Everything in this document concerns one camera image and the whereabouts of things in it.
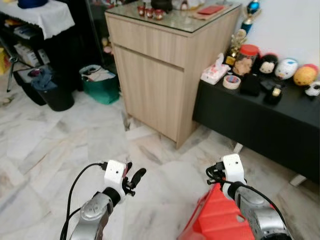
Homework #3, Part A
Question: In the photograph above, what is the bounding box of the red lidded snack jar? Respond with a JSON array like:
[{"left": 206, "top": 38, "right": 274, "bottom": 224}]
[{"left": 234, "top": 44, "right": 260, "bottom": 77}]

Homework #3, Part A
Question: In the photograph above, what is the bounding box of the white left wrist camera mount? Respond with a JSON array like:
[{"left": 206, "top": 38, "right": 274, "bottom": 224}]
[{"left": 103, "top": 160, "right": 129, "bottom": 197}]

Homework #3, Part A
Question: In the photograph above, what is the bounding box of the blue bowl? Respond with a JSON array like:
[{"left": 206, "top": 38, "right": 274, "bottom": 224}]
[{"left": 17, "top": 0, "right": 49, "bottom": 9}]

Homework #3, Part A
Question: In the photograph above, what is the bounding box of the black white plush toy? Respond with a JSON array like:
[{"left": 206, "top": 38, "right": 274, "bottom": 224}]
[{"left": 258, "top": 54, "right": 279, "bottom": 76}]

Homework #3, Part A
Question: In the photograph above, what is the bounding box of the light wooden cabinet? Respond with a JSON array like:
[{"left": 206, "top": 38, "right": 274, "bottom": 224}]
[{"left": 105, "top": 2, "right": 242, "bottom": 149}]

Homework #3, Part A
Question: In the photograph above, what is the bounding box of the green storage bin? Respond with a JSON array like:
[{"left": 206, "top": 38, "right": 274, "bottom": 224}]
[{"left": 80, "top": 65, "right": 121, "bottom": 105}]

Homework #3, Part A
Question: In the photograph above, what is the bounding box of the gold figurine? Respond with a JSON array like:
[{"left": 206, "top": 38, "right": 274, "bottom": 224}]
[{"left": 230, "top": 29, "right": 248, "bottom": 66}]

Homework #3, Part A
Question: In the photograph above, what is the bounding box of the pink white tissue pack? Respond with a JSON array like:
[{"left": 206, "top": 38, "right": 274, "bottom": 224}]
[{"left": 201, "top": 53, "right": 231, "bottom": 85}]

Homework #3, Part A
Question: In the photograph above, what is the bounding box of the red plastic stool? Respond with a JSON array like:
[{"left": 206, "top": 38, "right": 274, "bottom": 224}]
[{"left": 177, "top": 182, "right": 257, "bottom": 240}]

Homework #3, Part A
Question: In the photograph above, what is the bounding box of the white penguin plush toy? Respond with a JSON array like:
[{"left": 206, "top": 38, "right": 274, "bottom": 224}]
[{"left": 275, "top": 58, "right": 299, "bottom": 81}]

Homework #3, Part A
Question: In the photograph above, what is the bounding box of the tape roll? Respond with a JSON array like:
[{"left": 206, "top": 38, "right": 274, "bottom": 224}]
[{"left": 223, "top": 75, "right": 242, "bottom": 90}]

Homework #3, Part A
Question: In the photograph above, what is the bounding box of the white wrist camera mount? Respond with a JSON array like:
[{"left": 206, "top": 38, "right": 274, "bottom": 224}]
[
  {"left": 103, "top": 160, "right": 129, "bottom": 197},
  {"left": 221, "top": 154, "right": 247, "bottom": 198}
]

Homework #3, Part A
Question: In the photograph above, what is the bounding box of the black waste bin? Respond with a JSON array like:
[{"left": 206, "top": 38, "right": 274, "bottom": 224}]
[{"left": 31, "top": 67, "right": 75, "bottom": 112}]

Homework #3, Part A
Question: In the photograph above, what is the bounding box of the blue cloth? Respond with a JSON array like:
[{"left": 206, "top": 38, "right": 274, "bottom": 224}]
[{"left": 30, "top": 67, "right": 58, "bottom": 92}]

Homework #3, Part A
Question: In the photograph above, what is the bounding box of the flat red book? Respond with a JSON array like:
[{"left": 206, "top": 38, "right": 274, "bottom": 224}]
[{"left": 196, "top": 5, "right": 226, "bottom": 16}]

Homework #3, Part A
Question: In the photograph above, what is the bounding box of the black case with gold clasp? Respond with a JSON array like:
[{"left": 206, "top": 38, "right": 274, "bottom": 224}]
[{"left": 263, "top": 80, "right": 286, "bottom": 106}]

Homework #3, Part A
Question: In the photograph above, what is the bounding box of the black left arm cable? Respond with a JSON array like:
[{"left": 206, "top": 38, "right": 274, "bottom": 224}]
[{"left": 60, "top": 161, "right": 108, "bottom": 240}]

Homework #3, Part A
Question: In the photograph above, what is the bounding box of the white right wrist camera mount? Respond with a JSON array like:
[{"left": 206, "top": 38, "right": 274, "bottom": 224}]
[{"left": 221, "top": 154, "right": 247, "bottom": 198}]

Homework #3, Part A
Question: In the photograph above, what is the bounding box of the black shelf unit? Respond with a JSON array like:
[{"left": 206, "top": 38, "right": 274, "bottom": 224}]
[{"left": 0, "top": 10, "right": 106, "bottom": 93}]

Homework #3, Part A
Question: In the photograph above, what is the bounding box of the yellow plush with red cap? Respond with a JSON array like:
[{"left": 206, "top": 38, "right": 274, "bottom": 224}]
[{"left": 293, "top": 64, "right": 319, "bottom": 87}]

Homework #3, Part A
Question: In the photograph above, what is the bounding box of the black low console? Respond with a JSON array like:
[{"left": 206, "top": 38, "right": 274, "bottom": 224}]
[{"left": 192, "top": 75, "right": 320, "bottom": 183}]

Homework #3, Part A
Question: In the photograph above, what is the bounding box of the black pouch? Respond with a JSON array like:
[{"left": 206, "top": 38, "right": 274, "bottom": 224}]
[{"left": 240, "top": 74, "right": 261, "bottom": 97}]

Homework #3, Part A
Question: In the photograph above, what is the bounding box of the white tablecloth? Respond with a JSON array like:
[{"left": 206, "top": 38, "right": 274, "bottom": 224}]
[{"left": 0, "top": 0, "right": 76, "bottom": 40}]

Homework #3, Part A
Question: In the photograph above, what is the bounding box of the blue trophy ornament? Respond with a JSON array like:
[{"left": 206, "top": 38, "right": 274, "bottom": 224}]
[{"left": 241, "top": 0, "right": 261, "bottom": 35}]

